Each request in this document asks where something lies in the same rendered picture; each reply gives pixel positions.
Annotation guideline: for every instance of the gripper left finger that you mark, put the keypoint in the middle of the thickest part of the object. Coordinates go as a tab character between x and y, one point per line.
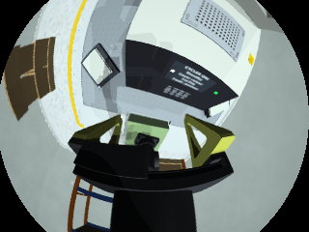
96	131

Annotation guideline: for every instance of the white thermal cycler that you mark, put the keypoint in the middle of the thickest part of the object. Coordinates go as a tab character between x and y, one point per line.
197	52

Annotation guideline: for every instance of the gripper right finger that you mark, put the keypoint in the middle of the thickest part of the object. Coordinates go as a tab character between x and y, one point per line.
218	139

